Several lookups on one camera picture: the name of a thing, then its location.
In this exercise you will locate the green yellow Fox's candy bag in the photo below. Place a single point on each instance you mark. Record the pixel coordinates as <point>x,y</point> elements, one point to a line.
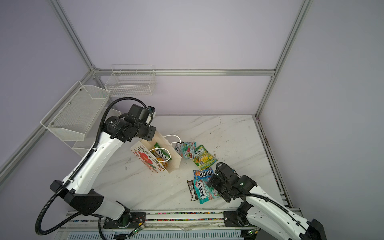
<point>160,152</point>

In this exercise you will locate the teal Fox's large candy bag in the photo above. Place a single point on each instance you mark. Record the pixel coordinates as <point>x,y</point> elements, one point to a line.
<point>204,192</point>

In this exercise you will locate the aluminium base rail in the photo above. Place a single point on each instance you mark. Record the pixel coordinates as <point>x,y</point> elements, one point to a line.
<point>200,224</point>

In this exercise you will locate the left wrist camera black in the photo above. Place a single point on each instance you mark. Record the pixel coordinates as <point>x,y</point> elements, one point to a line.
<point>140,114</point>

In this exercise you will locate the white mesh wall basket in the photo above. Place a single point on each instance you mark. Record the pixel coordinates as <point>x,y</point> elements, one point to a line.
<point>75,118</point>

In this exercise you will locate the white floral paper bag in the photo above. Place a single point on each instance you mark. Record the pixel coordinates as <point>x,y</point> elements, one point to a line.
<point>142,150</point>

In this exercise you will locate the green Fox's spring tea bag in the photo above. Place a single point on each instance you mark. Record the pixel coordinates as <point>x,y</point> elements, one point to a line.
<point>203,159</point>

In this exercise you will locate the blue m&m's packet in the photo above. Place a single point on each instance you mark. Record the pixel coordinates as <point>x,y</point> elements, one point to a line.
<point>205,173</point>

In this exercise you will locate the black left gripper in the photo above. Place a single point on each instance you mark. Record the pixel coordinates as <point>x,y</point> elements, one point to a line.
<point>149,137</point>

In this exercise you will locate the teal Fox's mint blossom bag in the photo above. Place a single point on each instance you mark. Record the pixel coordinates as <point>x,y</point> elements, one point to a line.
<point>186,150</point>

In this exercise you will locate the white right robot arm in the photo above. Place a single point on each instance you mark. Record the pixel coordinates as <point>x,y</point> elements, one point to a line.
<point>261,210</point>

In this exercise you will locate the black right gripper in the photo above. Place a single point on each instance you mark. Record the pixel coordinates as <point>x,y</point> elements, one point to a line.
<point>216,179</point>

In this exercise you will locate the white wire wall basket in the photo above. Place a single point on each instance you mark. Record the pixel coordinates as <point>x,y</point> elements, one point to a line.
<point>131,81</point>

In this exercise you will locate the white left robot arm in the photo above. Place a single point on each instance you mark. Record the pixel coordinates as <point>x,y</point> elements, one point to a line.
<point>76,189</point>

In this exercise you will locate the dark brown snack bar wrapper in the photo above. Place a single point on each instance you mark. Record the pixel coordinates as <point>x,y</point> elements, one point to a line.
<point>194,196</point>

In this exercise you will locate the orange Fox's fruits bag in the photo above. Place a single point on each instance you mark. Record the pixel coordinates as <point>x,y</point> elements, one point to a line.
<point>163,162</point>

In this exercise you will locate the aluminium cage frame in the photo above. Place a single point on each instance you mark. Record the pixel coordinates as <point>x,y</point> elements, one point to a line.
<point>10,166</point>

